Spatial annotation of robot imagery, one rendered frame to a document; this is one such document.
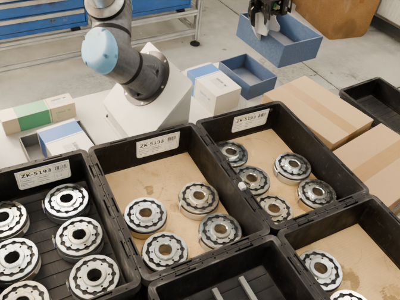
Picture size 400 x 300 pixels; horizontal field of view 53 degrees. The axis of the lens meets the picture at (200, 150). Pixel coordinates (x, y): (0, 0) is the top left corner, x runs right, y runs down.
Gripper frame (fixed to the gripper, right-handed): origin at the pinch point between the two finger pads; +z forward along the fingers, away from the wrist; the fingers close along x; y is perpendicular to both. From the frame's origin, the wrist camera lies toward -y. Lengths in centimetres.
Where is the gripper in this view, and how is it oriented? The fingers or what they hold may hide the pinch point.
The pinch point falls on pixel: (260, 33)
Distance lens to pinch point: 118.7
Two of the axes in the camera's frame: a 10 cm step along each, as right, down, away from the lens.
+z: 0.2, 6.7, 7.4
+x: 8.6, -3.9, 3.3
